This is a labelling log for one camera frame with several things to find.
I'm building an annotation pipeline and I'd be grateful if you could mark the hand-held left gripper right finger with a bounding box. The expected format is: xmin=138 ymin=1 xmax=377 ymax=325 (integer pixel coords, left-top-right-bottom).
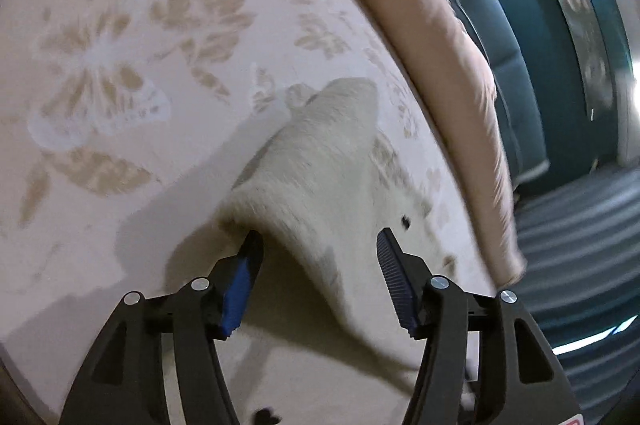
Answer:
xmin=377 ymin=227 xmax=583 ymax=425

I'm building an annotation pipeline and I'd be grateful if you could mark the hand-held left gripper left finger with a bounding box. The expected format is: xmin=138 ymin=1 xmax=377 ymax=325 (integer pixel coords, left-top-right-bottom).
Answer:
xmin=59 ymin=230 xmax=264 ymax=425

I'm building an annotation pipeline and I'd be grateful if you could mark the white fluffy garment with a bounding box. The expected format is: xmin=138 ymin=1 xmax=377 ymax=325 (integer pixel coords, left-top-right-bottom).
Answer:
xmin=215 ymin=78 xmax=496 ymax=406

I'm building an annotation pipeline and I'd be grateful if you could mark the striped grey curtain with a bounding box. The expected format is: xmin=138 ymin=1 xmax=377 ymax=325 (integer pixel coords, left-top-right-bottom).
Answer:
xmin=515 ymin=175 xmax=640 ymax=416

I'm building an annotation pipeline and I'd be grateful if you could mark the pink duvet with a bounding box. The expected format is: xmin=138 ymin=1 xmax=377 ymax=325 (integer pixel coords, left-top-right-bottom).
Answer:
xmin=300 ymin=0 xmax=528 ymax=286

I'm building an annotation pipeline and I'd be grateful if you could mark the floral beige bedspread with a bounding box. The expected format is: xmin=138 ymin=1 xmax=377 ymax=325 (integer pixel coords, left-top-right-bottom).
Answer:
xmin=0 ymin=0 xmax=506 ymax=425

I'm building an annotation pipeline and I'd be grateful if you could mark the framed wall art panel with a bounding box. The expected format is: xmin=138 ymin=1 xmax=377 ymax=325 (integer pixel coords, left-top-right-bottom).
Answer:
xmin=530 ymin=0 xmax=621 ymax=116

